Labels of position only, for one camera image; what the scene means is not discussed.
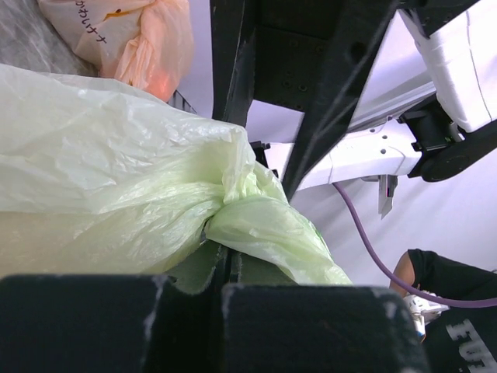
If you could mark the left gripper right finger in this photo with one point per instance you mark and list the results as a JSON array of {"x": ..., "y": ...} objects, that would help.
[{"x": 270, "y": 327}]

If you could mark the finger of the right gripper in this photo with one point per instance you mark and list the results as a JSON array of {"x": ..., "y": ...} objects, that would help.
[
  {"x": 233, "y": 58},
  {"x": 327, "y": 118}
]

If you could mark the orange plastic bag with fruit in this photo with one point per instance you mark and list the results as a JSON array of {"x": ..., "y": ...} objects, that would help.
[{"x": 146, "y": 44}]

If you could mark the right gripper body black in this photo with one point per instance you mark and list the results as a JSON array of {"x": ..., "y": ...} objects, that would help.
[{"x": 295, "y": 41}]

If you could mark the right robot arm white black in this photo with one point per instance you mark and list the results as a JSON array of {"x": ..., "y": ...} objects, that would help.
[{"x": 434, "y": 131}]

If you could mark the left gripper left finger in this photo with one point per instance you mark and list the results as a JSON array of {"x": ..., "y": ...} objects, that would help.
[{"x": 166, "y": 322}]

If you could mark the light green plastic bag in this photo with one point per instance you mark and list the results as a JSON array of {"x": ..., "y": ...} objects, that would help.
[{"x": 101, "y": 178}]

